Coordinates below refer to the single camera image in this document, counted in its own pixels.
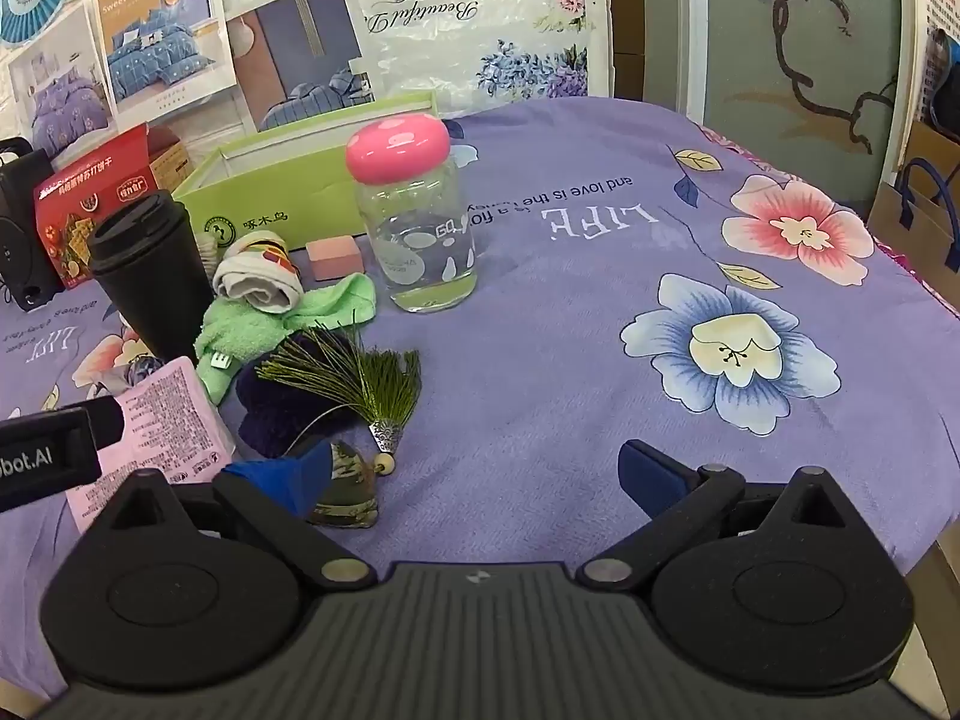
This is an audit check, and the dark navy cloth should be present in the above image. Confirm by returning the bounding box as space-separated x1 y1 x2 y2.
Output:
235 349 358 458

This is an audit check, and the pink tissue packet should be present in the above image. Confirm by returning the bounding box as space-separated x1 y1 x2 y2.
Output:
65 358 236 533

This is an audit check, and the green towel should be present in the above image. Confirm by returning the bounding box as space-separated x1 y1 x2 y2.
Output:
194 273 377 406

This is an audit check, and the white sock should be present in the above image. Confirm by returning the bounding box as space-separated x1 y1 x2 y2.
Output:
213 229 304 314

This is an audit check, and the pink sponge block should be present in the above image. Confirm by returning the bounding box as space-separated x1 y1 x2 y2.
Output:
306 236 364 281

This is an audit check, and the black speaker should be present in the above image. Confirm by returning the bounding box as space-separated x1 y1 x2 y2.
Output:
0 137 64 312

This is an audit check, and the purple floral tablecloth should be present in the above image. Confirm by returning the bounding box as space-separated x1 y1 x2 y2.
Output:
0 94 960 699

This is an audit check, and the black coffee cup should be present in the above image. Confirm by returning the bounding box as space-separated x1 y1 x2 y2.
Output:
89 190 213 362

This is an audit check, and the red cracker box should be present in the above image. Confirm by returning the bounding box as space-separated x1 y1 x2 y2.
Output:
34 124 158 289

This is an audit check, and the green cardboard box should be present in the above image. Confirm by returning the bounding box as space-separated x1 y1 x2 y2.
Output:
174 91 436 249

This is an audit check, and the glass jar pink lid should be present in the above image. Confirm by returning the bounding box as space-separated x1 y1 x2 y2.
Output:
345 112 477 314

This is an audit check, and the purple bedding poster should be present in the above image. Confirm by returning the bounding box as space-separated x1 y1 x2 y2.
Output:
8 4 116 160

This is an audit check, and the brown paper bag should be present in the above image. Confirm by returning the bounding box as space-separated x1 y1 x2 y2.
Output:
867 122 960 312

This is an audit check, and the blue bedding poster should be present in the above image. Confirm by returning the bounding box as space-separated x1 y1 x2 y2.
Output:
93 0 236 130

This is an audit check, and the dark blue bedroom poster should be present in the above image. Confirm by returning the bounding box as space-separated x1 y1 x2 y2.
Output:
226 0 382 132

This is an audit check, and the floral plastic bag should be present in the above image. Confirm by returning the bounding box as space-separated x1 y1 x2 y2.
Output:
213 0 594 119

